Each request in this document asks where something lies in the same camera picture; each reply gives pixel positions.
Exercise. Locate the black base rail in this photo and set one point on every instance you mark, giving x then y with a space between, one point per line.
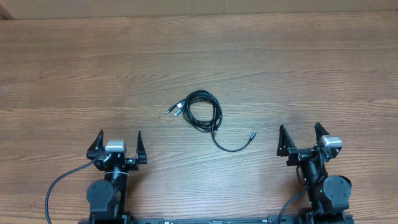
271 219

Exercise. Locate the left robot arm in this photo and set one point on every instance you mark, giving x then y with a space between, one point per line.
107 196

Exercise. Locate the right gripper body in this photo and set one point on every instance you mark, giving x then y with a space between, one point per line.
298 157

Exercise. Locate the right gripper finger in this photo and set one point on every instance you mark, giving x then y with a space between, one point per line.
286 144
320 131

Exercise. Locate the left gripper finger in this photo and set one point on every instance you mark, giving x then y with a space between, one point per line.
97 146
140 150

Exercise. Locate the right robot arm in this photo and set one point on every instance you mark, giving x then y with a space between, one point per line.
328 196

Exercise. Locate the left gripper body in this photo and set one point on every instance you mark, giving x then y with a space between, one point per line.
129 165

